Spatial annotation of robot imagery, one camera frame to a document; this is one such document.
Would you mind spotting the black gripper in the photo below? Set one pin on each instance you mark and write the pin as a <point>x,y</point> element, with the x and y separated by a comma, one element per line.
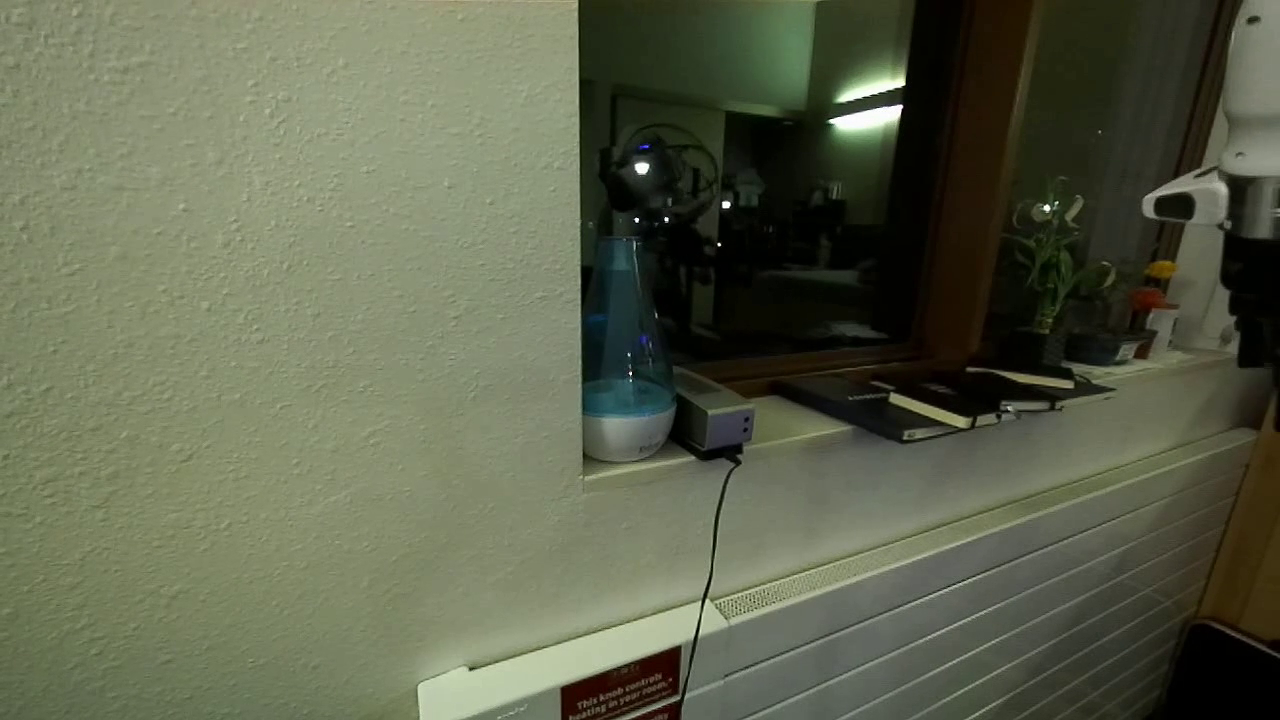
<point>1252,275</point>

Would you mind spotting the small black elastic-band notebook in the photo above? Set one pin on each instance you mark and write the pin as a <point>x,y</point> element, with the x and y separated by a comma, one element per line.
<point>948,400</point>

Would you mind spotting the dark book with coloured stripes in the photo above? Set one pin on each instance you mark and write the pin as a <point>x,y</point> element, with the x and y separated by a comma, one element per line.
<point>1029,400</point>

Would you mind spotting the small dark potted plant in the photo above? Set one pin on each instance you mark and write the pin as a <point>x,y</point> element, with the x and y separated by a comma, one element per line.
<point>1098,321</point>

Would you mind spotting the brown wooden panel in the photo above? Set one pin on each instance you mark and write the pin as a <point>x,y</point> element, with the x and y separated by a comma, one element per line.
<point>1248,535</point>

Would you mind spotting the black notebook with ribbon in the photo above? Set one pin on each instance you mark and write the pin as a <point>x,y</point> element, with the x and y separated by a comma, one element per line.
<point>1026,372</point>

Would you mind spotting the black low object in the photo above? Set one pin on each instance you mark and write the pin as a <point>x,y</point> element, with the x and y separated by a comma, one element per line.
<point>1225,673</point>

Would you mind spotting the white radiator cover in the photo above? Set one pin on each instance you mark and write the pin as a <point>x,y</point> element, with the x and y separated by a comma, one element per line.
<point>961,600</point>

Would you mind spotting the navy AeroVect notebook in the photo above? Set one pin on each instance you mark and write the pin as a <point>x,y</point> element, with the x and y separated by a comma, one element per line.
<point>853,400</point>

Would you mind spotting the small grey box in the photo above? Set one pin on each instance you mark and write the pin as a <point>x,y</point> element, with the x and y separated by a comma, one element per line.
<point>708,412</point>

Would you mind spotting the blue bottle-shaped humidifier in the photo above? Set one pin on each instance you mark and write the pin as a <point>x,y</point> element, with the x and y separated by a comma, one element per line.
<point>624,346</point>

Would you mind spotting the red sign label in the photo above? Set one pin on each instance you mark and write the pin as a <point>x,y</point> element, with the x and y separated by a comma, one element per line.
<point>623,690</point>

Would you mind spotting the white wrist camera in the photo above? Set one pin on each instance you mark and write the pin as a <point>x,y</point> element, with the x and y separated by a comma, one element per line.
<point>1184,201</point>

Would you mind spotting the brown wooden window frame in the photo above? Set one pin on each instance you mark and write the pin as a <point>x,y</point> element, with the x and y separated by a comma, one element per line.
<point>981,173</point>

